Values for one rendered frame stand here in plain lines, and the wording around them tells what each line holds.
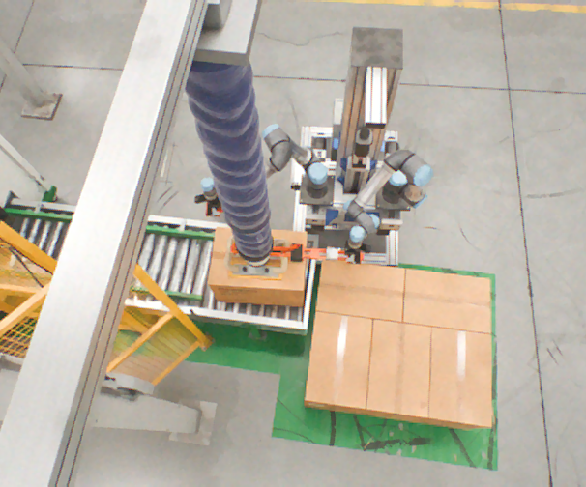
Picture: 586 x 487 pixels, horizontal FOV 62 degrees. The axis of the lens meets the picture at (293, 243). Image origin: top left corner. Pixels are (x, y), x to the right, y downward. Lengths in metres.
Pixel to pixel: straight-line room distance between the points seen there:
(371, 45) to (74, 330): 2.03
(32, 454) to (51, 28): 5.53
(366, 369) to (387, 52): 1.97
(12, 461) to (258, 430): 3.05
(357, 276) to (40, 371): 2.81
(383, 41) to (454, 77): 2.77
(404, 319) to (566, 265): 1.69
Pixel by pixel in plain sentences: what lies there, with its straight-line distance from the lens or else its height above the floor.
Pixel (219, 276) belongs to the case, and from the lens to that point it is 3.09.
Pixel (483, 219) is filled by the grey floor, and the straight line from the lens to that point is 4.52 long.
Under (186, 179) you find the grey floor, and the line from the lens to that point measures 4.55.
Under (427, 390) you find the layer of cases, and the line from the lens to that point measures 3.42.
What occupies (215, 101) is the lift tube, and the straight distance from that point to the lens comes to 1.60.
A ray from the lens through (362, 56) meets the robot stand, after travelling 2.51.
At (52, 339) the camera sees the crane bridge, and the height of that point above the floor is 3.05.
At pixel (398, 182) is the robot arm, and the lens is 3.01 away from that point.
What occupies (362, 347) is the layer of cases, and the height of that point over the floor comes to 0.54.
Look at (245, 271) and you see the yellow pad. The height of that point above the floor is 0.99.
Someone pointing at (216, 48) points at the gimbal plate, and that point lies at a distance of 1.37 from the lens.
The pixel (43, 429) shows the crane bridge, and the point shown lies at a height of 3.05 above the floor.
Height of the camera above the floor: 3.85
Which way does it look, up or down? 68 degrees down
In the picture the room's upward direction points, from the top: 2 degrees counter-clockwise
